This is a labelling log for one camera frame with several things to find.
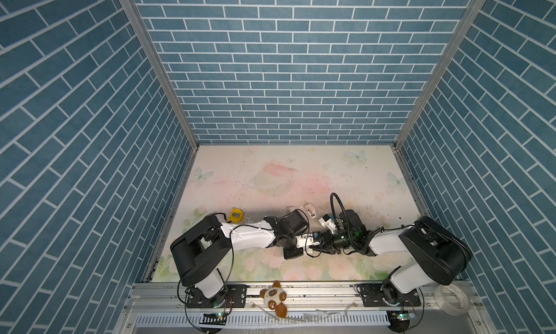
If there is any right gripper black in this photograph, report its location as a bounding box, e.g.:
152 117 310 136
313 230 356 255

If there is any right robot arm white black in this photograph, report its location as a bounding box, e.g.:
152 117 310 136
314 209 472 305

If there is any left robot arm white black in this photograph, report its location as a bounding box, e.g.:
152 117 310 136
170 209 310 299

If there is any brown white plush toy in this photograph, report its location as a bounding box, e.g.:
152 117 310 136
260 280 288 319

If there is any yellow tape measure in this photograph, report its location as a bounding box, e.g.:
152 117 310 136
228 207 244 224

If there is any clear tape roll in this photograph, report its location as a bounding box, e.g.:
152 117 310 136
434 284 471 317

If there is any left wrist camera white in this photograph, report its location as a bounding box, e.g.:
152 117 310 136
295 232 321 249

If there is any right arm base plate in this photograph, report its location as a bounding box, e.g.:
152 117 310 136
354 283 421 307

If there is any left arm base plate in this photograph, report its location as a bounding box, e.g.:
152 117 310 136
186 284 248 309

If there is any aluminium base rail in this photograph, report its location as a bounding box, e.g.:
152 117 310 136
114 281 495 333

